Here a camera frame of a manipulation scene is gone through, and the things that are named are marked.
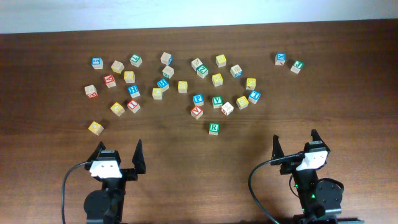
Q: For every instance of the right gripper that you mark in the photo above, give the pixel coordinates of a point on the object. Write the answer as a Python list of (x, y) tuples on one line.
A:
[(288, 167)]

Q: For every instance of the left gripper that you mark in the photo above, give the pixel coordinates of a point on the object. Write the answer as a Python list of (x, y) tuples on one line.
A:
[(130, 175)]

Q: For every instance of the green R block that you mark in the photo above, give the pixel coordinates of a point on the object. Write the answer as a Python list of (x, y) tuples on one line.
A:
[(214, 128)]

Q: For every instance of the yellow S block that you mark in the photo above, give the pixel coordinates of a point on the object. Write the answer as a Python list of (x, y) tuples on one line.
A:
[(182, 86)]

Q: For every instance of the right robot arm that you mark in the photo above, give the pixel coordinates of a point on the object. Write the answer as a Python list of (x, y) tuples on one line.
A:
[(320, 199)]

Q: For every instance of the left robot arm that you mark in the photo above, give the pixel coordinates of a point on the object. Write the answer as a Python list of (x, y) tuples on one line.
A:
[(106, 204)]

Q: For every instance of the yellow O block lowest left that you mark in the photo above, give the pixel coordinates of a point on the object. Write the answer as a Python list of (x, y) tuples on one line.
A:
[(96, 128)]

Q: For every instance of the yellow O block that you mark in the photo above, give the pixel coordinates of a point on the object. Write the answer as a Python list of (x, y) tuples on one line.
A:
[(117, 109)]

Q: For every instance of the red I block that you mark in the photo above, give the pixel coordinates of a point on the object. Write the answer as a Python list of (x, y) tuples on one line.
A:
[(134, 106)]

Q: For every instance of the blue I block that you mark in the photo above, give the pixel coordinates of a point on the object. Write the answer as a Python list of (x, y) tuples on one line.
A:
[(254, 96)]

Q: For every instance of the blue H block left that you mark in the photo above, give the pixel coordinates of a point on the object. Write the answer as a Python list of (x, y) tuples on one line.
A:
[(133, 91)]

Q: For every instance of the blue h block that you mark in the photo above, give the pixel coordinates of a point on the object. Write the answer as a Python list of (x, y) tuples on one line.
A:
[(163, 84), (133, 91)]

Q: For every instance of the yellow E block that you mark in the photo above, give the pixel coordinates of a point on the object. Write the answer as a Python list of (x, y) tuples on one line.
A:
[(242, 102)]

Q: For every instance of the yellow block centre left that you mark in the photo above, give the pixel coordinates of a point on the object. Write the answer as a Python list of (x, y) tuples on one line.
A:
[(157, 93)]

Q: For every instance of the red A block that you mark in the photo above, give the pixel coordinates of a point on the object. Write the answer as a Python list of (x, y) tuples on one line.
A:
[(109, 81)]

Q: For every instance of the yellow block right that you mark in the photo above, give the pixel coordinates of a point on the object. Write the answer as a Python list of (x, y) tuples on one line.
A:
[(250, 83)]

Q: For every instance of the white picture block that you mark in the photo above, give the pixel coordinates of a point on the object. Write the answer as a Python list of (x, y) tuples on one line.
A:
[(227, 108)]

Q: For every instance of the green J block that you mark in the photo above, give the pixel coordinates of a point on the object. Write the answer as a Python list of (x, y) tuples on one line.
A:
[(297, 66)]

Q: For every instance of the yellow G block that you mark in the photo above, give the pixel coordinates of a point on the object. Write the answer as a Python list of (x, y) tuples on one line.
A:
[(129, 76)]

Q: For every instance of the blue H block centre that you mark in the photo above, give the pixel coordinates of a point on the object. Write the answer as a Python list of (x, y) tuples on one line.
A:
[(163, 84)]

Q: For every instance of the blue X block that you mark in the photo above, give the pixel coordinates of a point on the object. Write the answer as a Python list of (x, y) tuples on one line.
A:
[(280, 58)]

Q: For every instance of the plain wood yellow-side block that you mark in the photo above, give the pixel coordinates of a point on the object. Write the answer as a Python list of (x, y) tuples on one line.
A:
[(117, 67)]

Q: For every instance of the green V block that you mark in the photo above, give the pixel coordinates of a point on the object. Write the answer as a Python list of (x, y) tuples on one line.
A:
[(217, 101)]

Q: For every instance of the red V block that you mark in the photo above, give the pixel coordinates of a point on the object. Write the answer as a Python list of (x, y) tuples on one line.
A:
[(196, 112)]

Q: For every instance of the wood block blue D front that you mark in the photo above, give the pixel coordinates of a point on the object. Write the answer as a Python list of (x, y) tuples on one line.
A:
[(236, 71)]

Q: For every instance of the blue block far left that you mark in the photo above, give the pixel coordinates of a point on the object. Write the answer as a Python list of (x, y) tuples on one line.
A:
[(97, 63)]

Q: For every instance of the green L block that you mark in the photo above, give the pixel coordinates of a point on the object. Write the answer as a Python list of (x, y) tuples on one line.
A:
[(135, 60)]

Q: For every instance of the wood block green side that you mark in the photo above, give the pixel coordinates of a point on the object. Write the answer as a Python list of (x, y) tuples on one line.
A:
[(168, 72)]

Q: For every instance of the blue P block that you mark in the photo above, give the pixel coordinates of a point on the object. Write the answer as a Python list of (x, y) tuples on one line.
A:
[(198, 100)]

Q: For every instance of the wood block blue D side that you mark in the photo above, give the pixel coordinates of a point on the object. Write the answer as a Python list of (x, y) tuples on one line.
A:
[(166, 58)]

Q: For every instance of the yellow block top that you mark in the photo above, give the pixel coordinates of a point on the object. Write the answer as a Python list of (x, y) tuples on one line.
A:
[(221, 60)]

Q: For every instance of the green Z block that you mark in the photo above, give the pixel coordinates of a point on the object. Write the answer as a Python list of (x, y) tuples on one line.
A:
[(202, 71)]

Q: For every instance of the plain wood block top centre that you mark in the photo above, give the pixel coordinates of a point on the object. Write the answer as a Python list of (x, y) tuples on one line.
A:
[(196, 63)]

